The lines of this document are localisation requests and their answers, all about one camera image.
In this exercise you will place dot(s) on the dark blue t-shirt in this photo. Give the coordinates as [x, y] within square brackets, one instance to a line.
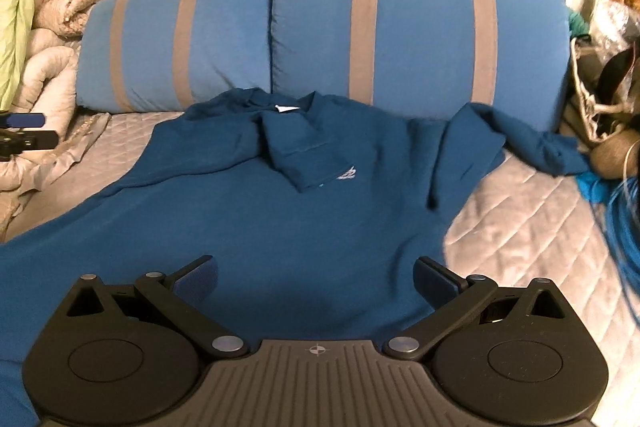
[300, 217]

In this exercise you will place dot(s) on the blue grey-striped pillow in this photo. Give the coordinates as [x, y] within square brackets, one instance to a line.
[420, 32]
[150, 52]

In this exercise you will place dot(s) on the clear plastic bag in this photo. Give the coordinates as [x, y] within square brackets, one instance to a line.
[617, 22]

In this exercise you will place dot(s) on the beige twine ball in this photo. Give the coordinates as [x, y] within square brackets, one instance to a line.
[612, 157]

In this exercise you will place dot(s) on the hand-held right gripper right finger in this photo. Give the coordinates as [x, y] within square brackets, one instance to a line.
[436, 281]

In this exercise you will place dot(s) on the teal cloth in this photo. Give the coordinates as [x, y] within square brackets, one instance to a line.
[580, 24]

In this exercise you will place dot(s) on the grey quilted bedspread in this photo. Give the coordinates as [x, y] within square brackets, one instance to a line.
[525, 232]

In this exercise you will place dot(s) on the beige quilted comforter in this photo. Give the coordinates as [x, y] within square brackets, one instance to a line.
[55, 57]

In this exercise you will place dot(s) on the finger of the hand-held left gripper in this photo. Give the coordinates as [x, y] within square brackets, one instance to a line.
[25, 121]
[32, 140]

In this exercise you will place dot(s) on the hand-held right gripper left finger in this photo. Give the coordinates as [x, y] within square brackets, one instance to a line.
[200, 281]

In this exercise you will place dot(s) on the black bag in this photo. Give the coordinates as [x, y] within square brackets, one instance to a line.
[617, 77]

